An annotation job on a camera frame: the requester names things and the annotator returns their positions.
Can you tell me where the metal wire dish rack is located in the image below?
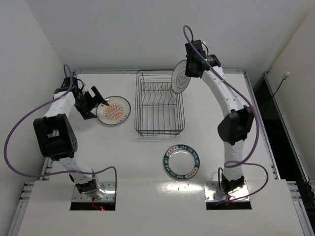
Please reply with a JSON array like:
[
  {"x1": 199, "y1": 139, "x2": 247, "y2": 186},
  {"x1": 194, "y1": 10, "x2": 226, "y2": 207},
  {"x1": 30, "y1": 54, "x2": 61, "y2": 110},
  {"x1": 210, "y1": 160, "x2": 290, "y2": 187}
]
[{"x1": 134, "y1": 70, "x2": 185, "y2": 137}]

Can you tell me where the right aluminium frame rail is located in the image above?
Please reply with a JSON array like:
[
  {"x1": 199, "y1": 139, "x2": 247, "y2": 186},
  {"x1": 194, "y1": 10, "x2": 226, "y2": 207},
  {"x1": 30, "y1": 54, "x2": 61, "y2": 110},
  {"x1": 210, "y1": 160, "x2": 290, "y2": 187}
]
[{"x1": 263, "y1": 72, "x2": 310, "y2": 182}]

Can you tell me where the aluminium frame rail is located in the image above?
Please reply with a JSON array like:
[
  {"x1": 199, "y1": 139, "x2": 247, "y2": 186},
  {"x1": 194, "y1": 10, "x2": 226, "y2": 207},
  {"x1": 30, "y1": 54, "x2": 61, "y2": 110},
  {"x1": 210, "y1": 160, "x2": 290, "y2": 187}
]
[
  {"x1": 263, "y1": 72, "x2": 310, "y2": 182},
  {"x1": 7, "y1": 158, "x2": 53, "y2": 236}
]

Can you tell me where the white plate grey line pattern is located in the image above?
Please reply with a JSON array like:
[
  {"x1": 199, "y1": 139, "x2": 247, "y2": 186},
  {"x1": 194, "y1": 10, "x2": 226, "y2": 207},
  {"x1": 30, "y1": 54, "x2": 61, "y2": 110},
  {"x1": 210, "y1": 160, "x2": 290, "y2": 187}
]
[{"x1": 171, "y1": 60, "x2": 190, "y2": 94}]

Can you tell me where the black cable white plug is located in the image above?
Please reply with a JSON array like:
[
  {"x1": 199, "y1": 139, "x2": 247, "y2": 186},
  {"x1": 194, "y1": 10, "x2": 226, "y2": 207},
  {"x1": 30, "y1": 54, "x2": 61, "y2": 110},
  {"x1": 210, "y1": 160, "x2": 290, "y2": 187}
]
[{"x1": 271, "y1": 71, "x2": 290, "y2": 99}]

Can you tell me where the orange sunburst pattern plate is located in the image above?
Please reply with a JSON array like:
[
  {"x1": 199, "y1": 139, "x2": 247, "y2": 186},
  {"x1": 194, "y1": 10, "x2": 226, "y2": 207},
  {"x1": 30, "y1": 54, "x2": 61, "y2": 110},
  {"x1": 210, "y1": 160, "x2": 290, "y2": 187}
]
[{"x1": 96, "y1": 96, "x2": 131, "y2": 125}]

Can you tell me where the left aluminium frame rail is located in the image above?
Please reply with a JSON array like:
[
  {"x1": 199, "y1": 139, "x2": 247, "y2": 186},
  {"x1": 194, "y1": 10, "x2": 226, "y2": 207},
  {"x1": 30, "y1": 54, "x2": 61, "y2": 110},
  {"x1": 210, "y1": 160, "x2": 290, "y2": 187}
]
[{"x1": 7, "y1": 158, "x2": 53, "y2": 236}]

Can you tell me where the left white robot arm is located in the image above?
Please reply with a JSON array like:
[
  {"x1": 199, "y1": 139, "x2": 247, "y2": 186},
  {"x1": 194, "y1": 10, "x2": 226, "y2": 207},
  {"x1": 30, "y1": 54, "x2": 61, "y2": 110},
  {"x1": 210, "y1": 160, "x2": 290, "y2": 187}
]
[{"x1": 33, "y1": 77, "x2": 108, "y2": 200}]

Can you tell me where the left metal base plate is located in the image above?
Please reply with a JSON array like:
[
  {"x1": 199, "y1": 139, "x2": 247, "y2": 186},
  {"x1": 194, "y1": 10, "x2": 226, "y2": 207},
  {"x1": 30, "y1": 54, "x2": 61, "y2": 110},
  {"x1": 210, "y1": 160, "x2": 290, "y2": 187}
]
[{"x1": 71, "y1": 182, "x2": 116, "y2": 203}]

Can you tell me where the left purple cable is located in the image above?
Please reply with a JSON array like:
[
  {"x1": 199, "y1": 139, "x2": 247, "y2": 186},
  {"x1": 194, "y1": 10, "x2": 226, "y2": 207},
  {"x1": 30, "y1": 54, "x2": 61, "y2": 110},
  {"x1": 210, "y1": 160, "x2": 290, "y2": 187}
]
[{"x1": 3, "y1": 64, "x2": 118, "y2": 200}]

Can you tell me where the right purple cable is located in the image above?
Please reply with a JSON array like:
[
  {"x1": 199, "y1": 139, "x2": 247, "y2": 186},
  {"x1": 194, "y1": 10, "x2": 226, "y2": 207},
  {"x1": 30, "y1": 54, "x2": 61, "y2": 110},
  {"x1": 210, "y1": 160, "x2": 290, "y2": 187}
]
[{"x1": 183, "y1": 25, "x2": 269, "y2": 206}]

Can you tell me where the purple cable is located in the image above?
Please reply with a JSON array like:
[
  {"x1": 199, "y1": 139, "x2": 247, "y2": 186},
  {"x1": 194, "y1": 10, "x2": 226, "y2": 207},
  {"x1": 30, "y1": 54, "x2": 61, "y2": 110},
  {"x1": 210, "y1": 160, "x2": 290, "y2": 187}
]
[
  {"x1": 3, "y1": 64, "x2": 118, "y2": 200},
  {"x1": 183, "y1": 25, "x2": 269, "y2": 206}
]

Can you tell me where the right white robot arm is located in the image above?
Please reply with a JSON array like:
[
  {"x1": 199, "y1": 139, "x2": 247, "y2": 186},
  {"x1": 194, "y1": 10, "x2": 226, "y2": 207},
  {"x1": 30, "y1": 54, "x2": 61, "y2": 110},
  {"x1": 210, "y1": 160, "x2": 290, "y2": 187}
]
[{"x1": 185, "y1": 40, "x2": 254, "y2": 194}]

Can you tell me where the metal base plate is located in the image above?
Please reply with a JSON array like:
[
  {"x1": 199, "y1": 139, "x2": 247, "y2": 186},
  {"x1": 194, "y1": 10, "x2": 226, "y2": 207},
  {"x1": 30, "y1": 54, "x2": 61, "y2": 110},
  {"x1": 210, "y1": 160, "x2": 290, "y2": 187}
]
[
  {"x1": 204, "y1": 181, "x2": 250, "y2": 203},
  {"x1": 71, "y1": 182, "x2": 116, "y2": 203}
]

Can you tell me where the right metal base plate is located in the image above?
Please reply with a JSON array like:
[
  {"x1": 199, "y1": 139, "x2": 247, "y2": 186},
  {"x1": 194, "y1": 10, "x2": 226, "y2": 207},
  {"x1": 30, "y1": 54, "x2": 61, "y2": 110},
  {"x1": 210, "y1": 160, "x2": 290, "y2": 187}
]
[{"x1": 204, "y1": 181, "x2": 250, "y2": 203}]

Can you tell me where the teal rimmed lettered plate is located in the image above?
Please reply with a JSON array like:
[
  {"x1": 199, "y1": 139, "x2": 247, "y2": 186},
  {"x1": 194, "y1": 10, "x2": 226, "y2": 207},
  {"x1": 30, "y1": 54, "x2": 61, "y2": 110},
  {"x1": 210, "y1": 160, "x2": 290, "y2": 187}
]
[{"x1": 162, "y1": 144, "x2": 200, "y2": 180}]

